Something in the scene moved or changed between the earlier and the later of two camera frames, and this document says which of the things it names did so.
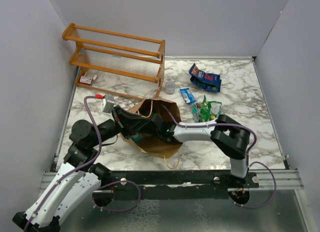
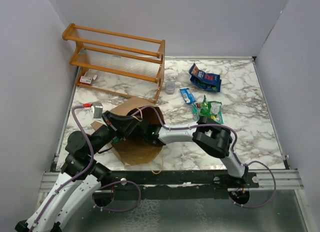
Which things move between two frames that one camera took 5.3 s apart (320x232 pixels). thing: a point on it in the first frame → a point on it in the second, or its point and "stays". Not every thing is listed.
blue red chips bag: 212,78 stays
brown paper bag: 153,144 → 133,151
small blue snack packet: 188,96 stays
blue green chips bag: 216,87 stays
